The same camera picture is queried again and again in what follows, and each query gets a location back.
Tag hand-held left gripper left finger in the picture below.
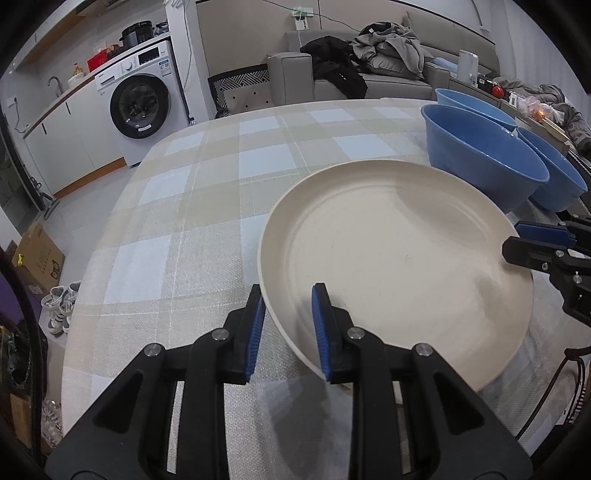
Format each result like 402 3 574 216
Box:
44 284 267 480

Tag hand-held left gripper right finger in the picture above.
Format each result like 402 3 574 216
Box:
311 282 534 480

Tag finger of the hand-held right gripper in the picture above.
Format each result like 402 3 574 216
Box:
502 235 573 274
514 220 580 247

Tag blue bowl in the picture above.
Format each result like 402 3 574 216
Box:
420 104 550 213
435 88 519 132
516 126 588 212

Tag beige plate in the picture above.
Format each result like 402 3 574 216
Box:
257 160 535 395

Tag grey garment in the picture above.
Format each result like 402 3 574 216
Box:
501 78 591 153

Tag checkered tablecloth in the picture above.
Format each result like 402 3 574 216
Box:
60 99 568 480

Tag white humidifier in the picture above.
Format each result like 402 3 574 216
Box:
457 50 478 86

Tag white sneaker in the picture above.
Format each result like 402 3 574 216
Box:
65 281 82 319
41 286 70 335

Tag shoe rack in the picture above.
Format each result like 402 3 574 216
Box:
0 318 63 462

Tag cardboard box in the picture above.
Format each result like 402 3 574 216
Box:
11 219 66 296

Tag grey clothes pile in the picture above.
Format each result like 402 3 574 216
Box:
349 21 435 79

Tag grey sofa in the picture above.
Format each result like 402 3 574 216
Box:
268 4 499 109

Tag black jacket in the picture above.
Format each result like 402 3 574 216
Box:
300 36 369 99

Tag white washing machine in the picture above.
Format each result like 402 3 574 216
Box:
95 40 191 167

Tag black patterned cushion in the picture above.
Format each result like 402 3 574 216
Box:
208 67 269 118

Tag white kitchen counter cabinet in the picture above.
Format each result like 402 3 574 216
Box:
21 76 127 197

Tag black framed glass door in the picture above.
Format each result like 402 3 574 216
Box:
0 106 47 208

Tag white upper cabinets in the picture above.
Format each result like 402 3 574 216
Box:
9 0 121 72

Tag black cable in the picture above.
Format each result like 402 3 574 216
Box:
515 346 591 439

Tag white wall socket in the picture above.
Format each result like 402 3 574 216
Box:
291 6 315 31

